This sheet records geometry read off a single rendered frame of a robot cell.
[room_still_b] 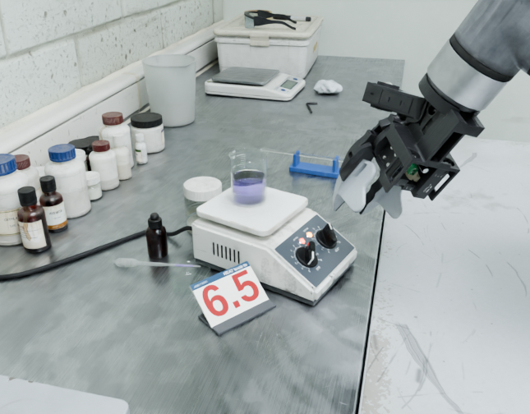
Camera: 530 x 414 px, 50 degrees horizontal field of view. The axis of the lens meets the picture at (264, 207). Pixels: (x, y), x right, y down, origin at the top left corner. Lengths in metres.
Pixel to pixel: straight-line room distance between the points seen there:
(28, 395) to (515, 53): 0.59
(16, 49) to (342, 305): 0.75
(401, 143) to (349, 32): 1.53
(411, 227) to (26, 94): 0.74
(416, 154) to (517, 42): 0.15
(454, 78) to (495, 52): 0.04
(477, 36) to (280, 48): 1.24
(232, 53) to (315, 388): 1.35
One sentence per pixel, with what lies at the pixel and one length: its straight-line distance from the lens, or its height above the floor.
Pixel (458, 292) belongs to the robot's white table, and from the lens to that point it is 0.81.
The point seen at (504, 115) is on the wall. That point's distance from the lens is 2.23.
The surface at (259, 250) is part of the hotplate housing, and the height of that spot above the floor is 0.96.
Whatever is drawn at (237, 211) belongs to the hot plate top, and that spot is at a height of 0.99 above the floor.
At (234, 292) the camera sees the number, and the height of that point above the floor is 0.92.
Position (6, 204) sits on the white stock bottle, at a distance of 0.92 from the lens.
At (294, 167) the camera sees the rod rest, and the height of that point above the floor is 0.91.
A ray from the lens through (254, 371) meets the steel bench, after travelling 0.65.
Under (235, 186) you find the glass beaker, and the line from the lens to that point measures 0.78.
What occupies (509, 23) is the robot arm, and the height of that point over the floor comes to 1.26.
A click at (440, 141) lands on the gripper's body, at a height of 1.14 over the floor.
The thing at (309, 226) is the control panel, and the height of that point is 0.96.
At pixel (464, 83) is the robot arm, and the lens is 0.61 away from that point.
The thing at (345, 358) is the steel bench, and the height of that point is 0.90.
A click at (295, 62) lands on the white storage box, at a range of 1.80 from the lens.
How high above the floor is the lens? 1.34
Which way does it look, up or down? 27 degrees down
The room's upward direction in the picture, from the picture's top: straight up
